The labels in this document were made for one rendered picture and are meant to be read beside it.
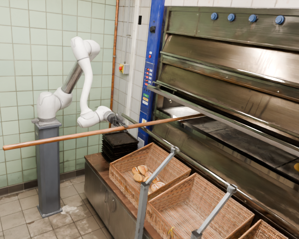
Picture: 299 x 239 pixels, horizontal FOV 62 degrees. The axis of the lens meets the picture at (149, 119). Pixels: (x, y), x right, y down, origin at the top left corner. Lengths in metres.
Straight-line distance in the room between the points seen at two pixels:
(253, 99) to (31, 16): 2.09
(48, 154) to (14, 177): 0.78
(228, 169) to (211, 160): 0.16
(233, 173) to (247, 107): 0.49
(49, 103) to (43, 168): 0.64
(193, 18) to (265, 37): 0.63
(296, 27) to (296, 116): 0.48
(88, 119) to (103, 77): 1.11
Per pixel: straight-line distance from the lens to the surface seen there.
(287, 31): 1.66
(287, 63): 1.63
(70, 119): 3.07
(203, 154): 2.06
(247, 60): 1.74
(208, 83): 1.96
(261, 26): 1.74
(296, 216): 1.77
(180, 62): 2.16
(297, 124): 1.61
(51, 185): 2.72
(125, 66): 2.77
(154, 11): 2.42
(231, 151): 1.88
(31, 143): 1.64
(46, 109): 2.37
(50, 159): 2.56
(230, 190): 1.46
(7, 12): 2.72
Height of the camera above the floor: 1.93
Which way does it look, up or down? 20 degrees down
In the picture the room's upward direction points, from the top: 7 degrees clockwise
